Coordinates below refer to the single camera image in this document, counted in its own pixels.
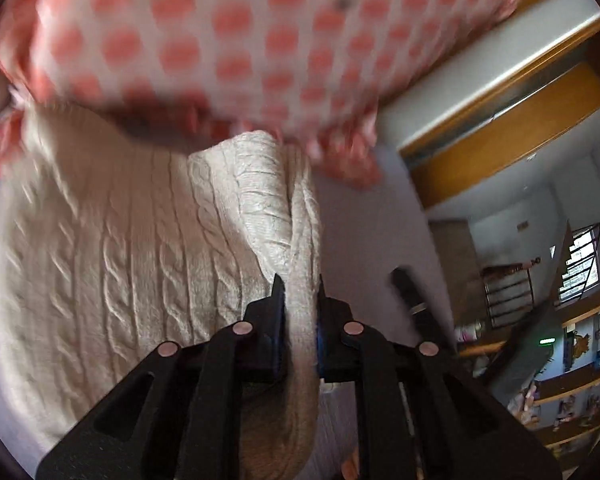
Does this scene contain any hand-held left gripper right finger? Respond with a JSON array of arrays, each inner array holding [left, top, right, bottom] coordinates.
[[315, 274, 564, 480]]

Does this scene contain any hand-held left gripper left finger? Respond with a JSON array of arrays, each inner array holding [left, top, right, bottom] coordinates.
[[37, 273, 288, 480]]

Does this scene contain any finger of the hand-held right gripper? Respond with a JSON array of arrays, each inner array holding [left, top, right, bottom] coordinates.
[[389, 266, 459, 357]]

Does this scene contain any cream cable-knit sweater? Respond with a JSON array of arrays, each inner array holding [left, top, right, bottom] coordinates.
[[0, 107, 326, 480]]

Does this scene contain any black metal railing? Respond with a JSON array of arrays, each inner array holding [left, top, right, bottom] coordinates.
[[481, 260, 538, 328]]

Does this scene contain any barred window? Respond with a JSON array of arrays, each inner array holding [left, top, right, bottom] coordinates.
[[555, 227, 600, 306]]

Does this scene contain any wooden wardrobe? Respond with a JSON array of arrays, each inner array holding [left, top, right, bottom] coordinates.
[[380, 0, 600, 211]]

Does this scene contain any pink polka dot cloth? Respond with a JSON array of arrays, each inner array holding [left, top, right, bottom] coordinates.
[[0, 0, 526, 191]]

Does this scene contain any wooden wall shelf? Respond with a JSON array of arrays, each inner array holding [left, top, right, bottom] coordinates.
[[455, 292, 600, 461]]

